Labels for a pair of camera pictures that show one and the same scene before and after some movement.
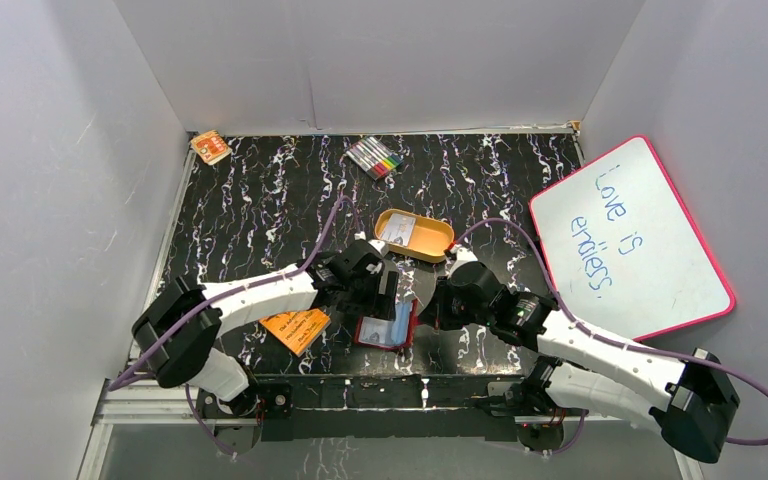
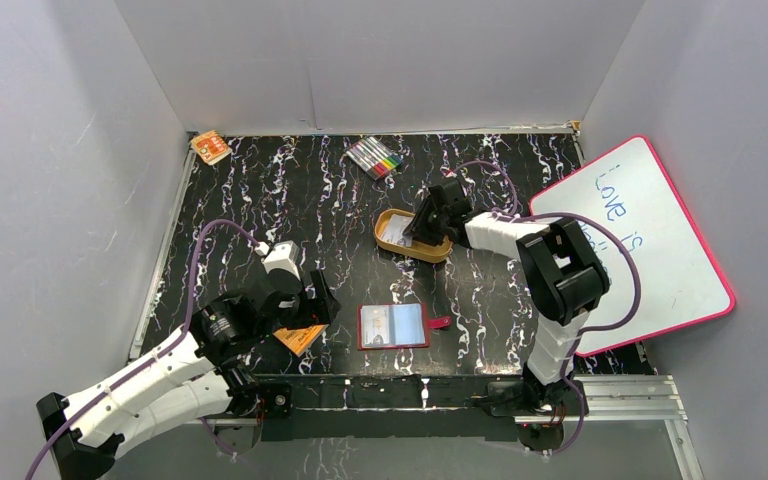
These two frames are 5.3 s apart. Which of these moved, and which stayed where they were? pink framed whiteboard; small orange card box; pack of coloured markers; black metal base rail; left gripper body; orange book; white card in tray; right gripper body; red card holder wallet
Moved: right gripper body; left gripper body; red card holder wallet
Stayed: white card in tray; pink framed whiteboard; pack of coloured markers; black metal base rail; orange book; small orange card box
